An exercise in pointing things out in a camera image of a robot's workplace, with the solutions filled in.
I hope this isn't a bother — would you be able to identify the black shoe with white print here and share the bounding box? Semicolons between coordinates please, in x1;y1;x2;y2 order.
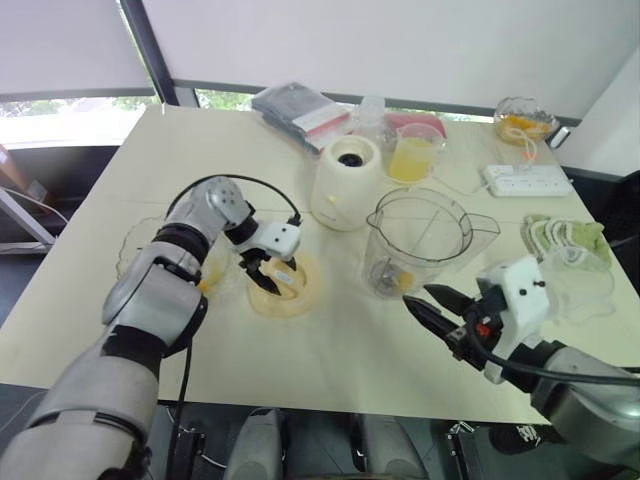
488;422;567;454

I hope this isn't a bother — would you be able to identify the glass bowl with fruit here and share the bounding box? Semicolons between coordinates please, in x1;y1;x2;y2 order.
493;96;560;148

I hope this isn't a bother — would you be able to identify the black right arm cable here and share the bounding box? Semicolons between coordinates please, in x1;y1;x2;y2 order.
464;327;640;389

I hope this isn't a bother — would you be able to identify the clear plastic bottle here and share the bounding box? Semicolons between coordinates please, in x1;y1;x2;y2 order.
353;95;394;147

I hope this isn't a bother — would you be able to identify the black bag with red label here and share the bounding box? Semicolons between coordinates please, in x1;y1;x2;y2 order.
250;81;354;156

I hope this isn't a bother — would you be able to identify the cream blender base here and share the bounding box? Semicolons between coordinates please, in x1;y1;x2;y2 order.
310;136;386;233

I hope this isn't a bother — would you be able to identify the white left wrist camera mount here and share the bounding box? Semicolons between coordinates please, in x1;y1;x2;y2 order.
233;222;303;262

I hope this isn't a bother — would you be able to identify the white power strip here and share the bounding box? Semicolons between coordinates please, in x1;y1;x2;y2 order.
482;164;574;198

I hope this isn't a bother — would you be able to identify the cream blender lid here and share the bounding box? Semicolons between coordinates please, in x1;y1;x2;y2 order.
247;249;322;319

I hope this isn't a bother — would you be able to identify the green white cloth stack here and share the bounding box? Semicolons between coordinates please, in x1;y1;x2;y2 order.
522;213;614;269

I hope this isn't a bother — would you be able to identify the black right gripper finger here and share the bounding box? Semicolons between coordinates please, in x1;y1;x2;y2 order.
423;283;474;322
402;294;459;343

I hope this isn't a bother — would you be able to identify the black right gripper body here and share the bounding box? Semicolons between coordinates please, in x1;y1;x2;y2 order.
443;294;505;372

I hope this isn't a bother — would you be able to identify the clear blender jar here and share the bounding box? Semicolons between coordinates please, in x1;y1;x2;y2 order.
364;187;502;302

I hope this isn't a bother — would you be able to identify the measuring cup with yellow juice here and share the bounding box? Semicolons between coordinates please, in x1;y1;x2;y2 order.
385;122;449;184

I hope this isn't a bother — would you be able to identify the white coiled cord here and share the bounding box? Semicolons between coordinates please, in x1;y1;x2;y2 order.
506;126;542;169

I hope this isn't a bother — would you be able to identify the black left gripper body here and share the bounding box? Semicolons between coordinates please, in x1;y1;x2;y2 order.
238;249;274;272

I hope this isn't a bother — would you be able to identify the wavy clear glass bowl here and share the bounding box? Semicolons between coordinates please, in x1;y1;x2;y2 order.
115;214;237;302

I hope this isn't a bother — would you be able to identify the white power strip cord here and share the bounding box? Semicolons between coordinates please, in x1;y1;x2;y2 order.
433;172;487;195

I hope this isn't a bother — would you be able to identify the black window frame pillar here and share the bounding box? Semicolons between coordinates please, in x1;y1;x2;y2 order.
119;0;182;108

